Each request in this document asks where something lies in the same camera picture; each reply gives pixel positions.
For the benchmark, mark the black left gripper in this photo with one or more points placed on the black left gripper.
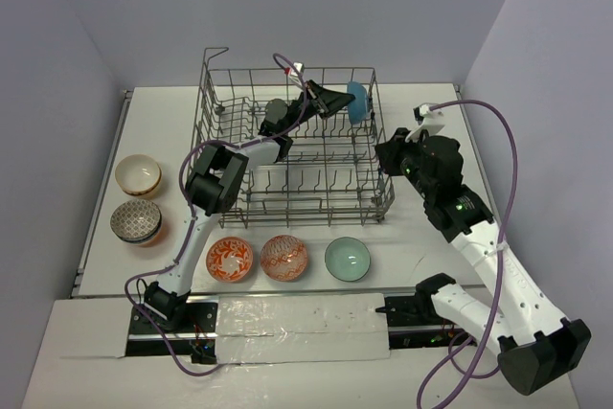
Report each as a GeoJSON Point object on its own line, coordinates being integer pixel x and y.
{"type": "Point", "coordinates": [318, 100]}

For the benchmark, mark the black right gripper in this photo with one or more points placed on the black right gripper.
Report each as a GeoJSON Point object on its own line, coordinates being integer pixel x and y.
{"type": "Point", "coordinates": [390, 150]}

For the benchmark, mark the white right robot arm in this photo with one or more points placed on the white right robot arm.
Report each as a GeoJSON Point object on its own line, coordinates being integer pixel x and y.
{"type": "Point", "coordinates": [534, 341]}

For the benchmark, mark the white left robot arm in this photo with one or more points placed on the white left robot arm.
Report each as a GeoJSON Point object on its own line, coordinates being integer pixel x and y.
{"type": "Point", "coordinates": [210, 180]}

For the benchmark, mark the pale green bowl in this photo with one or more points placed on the pale green bowl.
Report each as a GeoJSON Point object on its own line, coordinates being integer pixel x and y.
{"type": "Point", "coordinates": [347, 259]}

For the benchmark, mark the orange geometric pattern bowl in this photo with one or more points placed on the orange geometric pattern bowl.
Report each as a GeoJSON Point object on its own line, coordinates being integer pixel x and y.
{"type": "Point", "coordinates": [284, 258]}

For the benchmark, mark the orange floral pattern bowl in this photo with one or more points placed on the orange floral pattern bowl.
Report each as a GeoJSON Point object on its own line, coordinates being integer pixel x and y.
{"type": "Point", "coordinates": [229, 260]}

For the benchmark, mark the white bowl orange rim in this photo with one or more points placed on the white bowl orange rim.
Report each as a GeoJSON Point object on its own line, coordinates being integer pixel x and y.
{"type": "Point", "coordinates": [138, 174]}

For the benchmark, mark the white taped sheet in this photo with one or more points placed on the white taped sheet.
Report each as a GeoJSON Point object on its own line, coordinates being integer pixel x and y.
{"type": "Point", "coordinates": [303, 328]}

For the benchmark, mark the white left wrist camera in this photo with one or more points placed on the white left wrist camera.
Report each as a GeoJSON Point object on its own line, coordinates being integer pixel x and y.
{"type": "Point", "coordinates": [295, 73]}

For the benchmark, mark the grey wire dish rack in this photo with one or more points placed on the grey wire dish rack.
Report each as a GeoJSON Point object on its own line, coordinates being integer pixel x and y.
{"type": "Point", "coordinates": [330, 176]}

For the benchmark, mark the black mounting rail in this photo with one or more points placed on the black mounting rail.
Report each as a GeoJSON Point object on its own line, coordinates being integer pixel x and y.
{"type": "Point", "coordinates": [195, 335]}

